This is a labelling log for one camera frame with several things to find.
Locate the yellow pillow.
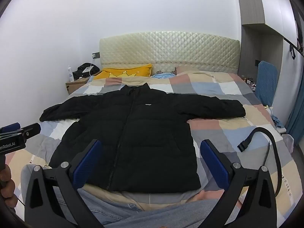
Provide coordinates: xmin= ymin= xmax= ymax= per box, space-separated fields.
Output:
xmin=91 ymin=63 xmax=153 ymax=80

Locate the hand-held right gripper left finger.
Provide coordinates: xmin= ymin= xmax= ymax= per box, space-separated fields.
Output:
xmin=24 ymin=140 xmax=105 ymax=228

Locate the black puffer jacket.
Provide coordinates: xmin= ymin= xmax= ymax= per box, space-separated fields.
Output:
xmin=39 ymin=83 xmax=246 ymax=193

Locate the black bag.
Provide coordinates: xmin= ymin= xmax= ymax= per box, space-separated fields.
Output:
xmin=72 ymin=63 xmax=101 ymax=80

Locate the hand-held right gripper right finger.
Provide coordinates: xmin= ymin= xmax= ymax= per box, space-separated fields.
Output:
xmin=200 ymin=140 xmax=277 ymax=228

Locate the group of small bottles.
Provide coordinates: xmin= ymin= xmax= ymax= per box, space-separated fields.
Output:
xmin=241 ymin=75 xmax=257 ymax=86

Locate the quilted cream headboard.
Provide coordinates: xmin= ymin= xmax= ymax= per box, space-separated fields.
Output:
xmin=99 ymin=31 xmax=240 ymax=76

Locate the grey and white wardrobe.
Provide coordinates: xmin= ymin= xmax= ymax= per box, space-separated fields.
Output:
xmin=234 ymin=0 xmax=304 ymax=105

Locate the plaid pastel duvet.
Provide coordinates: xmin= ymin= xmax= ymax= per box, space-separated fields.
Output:
xmin=5 ymin=71 xmax=298 ymax=219

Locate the blue chair cover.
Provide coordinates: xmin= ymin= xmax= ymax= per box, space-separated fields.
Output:
xmin=255 ymin=60 xmax=279 ymax=106

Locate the person's left hand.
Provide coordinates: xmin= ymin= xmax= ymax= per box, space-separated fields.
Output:
xmin=0 ymin=165 xmax=16 ymax=199

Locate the pink pillow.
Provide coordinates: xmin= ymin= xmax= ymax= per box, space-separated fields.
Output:
xmin=176 ymin=66 xmax=202 ymax=75

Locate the black strap with buckle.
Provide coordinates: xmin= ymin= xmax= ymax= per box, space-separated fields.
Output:
xmin=237 ymin=127 xmax=286 ymax=198

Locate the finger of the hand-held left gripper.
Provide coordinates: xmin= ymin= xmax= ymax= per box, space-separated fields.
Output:
xmin=0 ymin=123 xmax=21 ymax=134
xmin=17 ymin=123 xmax=41 ymax=137

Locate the light blue cloth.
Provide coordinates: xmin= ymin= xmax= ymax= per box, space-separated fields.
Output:
xmin=151 ymin=72 xmax=177 ymax=79

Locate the brown bedside box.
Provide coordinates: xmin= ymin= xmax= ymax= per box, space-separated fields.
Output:
xmin=66 ymin=76 xmax=92 ymax=95

